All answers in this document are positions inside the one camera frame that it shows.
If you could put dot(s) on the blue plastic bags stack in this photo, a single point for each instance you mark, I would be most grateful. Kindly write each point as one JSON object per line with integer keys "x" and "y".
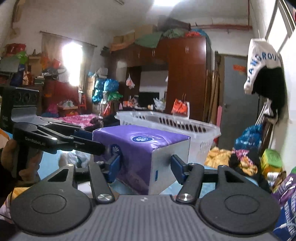
{"x": 108, "y": 86}

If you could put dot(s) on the orange white hanging bag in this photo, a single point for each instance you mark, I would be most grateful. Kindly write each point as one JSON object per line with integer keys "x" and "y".
{"x": 181, "y": 107}

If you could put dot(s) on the yellow patterned blanket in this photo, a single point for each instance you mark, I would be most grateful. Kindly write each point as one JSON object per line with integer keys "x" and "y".
{"x": 235, "y": 159}

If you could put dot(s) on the pink floral bedsheet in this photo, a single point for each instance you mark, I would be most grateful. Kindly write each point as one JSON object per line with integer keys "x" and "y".
{"x": 83, "y": 120}

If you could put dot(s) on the green yellow box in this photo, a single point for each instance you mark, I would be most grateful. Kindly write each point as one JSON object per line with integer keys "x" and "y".
{"x": 270, "y": 162}

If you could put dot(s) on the black television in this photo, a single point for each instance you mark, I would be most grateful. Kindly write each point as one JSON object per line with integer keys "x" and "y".
{"x": 147, "y": 98}

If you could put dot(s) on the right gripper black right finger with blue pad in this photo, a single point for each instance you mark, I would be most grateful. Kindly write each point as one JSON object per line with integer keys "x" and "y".
{"x": 226, "y": 201}

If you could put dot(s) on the person hand holding gripper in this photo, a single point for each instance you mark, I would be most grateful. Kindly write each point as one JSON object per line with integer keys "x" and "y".
{"x": 30, "y": 173}

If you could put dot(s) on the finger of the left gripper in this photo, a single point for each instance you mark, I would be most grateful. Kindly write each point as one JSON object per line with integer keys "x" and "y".
{"x": 69, "y": 143}
{"x": 67, "y": 129}

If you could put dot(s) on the white plastic laundry basket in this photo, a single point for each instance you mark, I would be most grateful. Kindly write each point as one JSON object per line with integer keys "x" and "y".
{"x": 202, "y": 134}

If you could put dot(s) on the green cloth on wardrobe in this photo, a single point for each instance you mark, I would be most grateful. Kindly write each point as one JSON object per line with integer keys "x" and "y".
{"x": 152, "y": 40}

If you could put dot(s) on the grey door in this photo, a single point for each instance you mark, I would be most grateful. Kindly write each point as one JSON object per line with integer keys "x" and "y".
{"x": 239, "y": 110}

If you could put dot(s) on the white black hanging garment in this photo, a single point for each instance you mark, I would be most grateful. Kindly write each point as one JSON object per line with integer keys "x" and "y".
{"x": 265, "y": 77}

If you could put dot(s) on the blue plastic bag right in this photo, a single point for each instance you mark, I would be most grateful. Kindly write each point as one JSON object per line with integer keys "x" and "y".
{"x": 250, "y": 139}

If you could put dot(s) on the red cloth covered furniture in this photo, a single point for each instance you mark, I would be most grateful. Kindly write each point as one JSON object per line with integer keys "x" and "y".
{"x": 55, "y": 92}

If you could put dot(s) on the purple white package bag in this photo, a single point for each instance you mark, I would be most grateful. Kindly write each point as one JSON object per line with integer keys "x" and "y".
{"x": 285, "y": 195}

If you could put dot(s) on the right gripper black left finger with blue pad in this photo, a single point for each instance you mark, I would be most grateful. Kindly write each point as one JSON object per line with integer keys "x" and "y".
{"x": 62, "y": 201}

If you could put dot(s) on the dark red wooden wardrobe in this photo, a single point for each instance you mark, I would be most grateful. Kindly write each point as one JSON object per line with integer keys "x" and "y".
{"x": 188, "y": 62}

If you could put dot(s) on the window curtain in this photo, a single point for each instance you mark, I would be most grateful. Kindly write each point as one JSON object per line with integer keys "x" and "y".
{"x": 74, "y": 55}

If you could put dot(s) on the purple tissue pack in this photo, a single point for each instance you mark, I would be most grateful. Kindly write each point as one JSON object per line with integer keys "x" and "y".
{"x": 143, "y": 156}

